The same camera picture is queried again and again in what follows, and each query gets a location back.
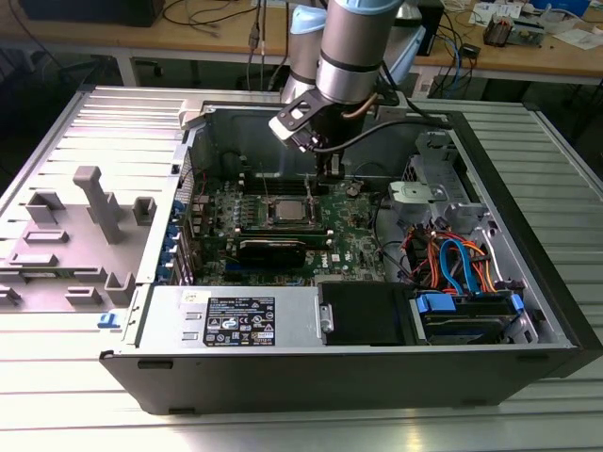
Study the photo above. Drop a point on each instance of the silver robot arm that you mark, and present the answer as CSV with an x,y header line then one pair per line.
x,y
351,42

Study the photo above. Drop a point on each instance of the CPU socket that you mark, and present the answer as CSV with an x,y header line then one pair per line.
x,y
318,212

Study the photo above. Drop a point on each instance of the blue slot retainer clip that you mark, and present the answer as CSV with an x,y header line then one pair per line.
x,y
168,252
172,231
164,274
177,210

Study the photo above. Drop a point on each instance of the CPU cooler heatsink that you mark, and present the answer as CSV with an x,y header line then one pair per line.
x,y
499,30

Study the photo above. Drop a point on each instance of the round coin battery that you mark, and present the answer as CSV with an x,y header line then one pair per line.
x,y
352,189

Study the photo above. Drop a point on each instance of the green motherboard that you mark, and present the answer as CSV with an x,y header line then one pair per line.
x,y
351,226

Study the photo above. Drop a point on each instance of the green RAM stick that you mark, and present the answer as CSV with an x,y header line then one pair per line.
x,y
316,240

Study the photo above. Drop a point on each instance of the black graphics card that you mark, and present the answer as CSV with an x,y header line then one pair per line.
x,y
271,254

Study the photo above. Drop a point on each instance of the small black device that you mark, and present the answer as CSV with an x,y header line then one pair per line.
x,y
471,51

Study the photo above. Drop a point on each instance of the silver disk bay cage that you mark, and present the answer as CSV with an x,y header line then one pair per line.
x,y
471,216

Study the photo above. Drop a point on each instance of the white paper card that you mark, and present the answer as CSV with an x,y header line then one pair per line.
x,y
483,11

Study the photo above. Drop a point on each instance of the wooden desk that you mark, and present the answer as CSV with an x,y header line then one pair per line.
x,y
518,59
94,35

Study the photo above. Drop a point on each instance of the hard disk with blue carrier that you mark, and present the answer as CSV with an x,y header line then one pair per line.
x,y
464,325

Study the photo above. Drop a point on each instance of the grey parts rack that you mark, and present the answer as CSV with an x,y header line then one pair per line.
x,y
101,212

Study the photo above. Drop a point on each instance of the white paper sheet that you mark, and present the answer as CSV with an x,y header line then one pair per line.
x,y
581,37

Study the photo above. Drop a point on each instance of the silver power supply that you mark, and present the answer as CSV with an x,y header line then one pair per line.
x,y
155,311

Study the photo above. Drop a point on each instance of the black and silver PC case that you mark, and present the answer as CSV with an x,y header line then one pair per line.
x,y
282,381

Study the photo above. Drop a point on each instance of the black box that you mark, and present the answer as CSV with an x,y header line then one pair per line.
x,y
94,11

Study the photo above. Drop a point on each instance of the blue plastic clip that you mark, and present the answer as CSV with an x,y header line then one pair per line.
x,y
107,321

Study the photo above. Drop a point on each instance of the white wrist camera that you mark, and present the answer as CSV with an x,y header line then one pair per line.
x,y
285,129

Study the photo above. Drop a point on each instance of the silver metal bracket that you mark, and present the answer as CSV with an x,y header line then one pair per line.
x,y
414,193

